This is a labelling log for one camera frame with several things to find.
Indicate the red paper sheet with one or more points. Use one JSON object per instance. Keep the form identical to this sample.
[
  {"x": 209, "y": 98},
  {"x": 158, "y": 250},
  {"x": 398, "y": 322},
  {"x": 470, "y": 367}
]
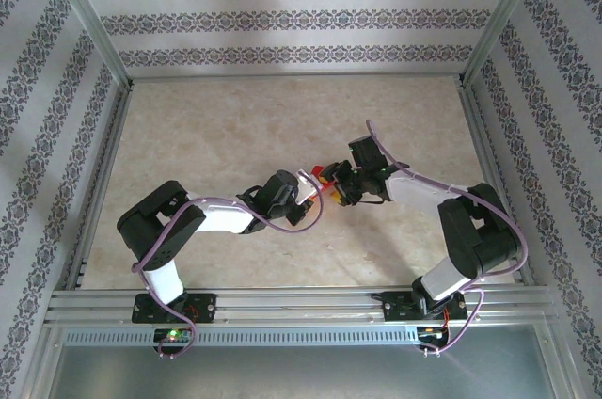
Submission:
[{"x": 318, "y": 168}]

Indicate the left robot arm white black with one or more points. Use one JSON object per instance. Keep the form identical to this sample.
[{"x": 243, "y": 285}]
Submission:
[{"x": 155, "y": 220}]

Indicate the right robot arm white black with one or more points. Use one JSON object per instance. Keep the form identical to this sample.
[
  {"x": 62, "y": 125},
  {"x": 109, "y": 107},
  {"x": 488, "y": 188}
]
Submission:
[{"x": 475, "y": 234}]

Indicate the grey metal panel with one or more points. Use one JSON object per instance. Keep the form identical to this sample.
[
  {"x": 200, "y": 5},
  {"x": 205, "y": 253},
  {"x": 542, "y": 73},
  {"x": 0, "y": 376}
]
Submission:
[{"x": 301, "y": 373}]

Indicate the small electronics board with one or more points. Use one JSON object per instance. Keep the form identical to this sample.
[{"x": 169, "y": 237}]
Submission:
[
  {"x": 432, "y": 334},
  {"x": 173, "y": 335}
]

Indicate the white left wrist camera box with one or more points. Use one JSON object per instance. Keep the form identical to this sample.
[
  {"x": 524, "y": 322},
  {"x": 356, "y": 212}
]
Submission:
[{"x": 306, "y": 187}]

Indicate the wide aluminium mounting rail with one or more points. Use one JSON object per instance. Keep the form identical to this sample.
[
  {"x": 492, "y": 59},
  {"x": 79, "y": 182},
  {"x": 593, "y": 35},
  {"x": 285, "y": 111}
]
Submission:
[{"x": 291, "y": 305}]

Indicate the aluminium frame rail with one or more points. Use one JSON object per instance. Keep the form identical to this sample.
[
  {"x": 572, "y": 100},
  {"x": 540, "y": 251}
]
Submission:
[
  {"x": 291, "y": 78},
  {"x": 104, "y": 182},
  {"x": 480, "y": 135}
]

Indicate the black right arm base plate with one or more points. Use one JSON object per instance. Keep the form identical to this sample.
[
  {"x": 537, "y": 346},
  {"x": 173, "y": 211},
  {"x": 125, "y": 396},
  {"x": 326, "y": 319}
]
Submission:
[{"x": 397, "y": 307}]

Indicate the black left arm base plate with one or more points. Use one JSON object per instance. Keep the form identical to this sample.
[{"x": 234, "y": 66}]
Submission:
[{"x": 207, "y": 305}]

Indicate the aluminium frame post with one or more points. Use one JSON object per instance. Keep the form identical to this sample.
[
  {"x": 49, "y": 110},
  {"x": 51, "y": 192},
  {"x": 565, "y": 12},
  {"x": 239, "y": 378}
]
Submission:
[
  {"x": 84, "y": 13},
  {"x": 505, "y": 13}
]

